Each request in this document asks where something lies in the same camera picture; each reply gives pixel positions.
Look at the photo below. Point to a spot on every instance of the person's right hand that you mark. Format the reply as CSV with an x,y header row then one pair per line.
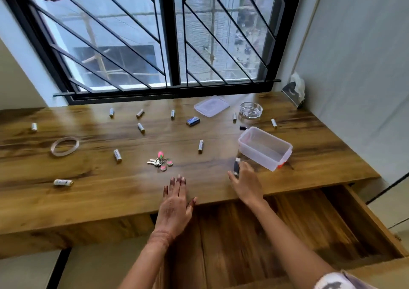
x,y
248,186

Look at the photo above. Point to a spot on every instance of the person's left hand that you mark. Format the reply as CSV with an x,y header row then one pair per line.
x,y
174,213

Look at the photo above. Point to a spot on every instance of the person's right thumb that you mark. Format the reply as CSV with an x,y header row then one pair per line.
x,y
233,178

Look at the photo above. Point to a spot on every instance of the person's left middle finger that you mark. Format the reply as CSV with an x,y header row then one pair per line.
x,y
178,186

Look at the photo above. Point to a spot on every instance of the person's left thumb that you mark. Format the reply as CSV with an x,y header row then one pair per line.
x,y
193,203

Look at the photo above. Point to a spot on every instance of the person's left little finger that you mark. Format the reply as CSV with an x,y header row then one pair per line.
x,y
165,193

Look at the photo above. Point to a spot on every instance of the person's left forearm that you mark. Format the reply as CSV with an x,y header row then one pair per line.
x,y
147,261

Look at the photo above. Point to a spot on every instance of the person's right forearm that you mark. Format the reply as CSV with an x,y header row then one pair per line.
x,y
287,244

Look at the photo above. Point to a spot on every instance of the clear plastic container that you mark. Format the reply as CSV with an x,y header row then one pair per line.
x,y
265,148

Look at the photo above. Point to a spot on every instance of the blue rectangular battery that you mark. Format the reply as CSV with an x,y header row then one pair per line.
x,y
193,121

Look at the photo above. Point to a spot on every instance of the glass ashtray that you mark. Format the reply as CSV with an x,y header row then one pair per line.
x,y
251,110

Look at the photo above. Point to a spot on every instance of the wooden drawer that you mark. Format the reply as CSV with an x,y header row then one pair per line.
x,y
287,228

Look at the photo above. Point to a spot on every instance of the clear plastic lid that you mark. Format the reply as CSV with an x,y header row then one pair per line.
x,y
211,106

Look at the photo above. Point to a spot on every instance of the silver tissue packet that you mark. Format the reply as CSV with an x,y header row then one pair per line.
x,y
294,89

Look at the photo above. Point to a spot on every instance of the clear tape roll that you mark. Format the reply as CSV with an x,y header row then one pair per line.
x,y
54,149

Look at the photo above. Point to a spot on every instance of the white patterned sleeve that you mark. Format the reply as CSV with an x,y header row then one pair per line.
x,y
342,280

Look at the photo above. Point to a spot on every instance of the black window grille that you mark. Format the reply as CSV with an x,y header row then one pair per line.
x,y
105,51

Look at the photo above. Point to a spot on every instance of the black window frame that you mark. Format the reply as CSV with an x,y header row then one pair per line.
x,y
168,33

